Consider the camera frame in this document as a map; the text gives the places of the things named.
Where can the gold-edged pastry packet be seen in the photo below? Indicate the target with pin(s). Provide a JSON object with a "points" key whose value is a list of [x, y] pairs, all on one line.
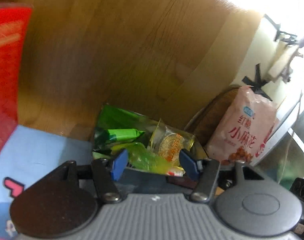
{"points": [[170, 142]]}

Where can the pink snack bag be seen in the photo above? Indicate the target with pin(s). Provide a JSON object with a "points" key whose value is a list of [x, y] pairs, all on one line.
{"points": [[236, 130]]}

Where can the small light green snack packet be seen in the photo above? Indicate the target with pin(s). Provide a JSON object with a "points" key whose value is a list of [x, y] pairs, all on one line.
{"points": [[124, 134]]}

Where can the white wall power strip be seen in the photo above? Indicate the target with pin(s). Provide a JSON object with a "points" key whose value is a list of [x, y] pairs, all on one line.
{"points": [[283, 60]]}

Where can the black printed box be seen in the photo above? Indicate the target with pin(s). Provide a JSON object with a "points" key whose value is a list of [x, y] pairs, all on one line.
{"points": [[147, 180]]}

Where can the transparent green snack packet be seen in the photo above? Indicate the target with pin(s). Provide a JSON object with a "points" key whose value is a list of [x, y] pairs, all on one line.
{"points": [[144, 158]]}

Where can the black tape cross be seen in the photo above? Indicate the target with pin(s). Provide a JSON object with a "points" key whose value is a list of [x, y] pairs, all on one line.
{"points": [[257, 82]]}

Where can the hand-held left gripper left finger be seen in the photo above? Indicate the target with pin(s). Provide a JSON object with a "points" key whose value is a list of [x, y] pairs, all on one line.
{"points": [[119, 166]]}

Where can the red gift box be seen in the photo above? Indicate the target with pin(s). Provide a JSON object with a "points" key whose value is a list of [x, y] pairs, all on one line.
{"points": [[7, 80]]}

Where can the dark green foil packet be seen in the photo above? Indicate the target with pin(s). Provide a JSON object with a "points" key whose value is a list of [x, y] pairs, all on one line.
{"points": [[117, 117]]}

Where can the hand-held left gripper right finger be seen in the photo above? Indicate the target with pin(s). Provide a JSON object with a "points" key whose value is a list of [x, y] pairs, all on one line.
{"points": [[189, 167]]}

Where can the wooden headboard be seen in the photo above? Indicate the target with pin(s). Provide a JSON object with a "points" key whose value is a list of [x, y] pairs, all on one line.
{"points": [[104, 42]]}

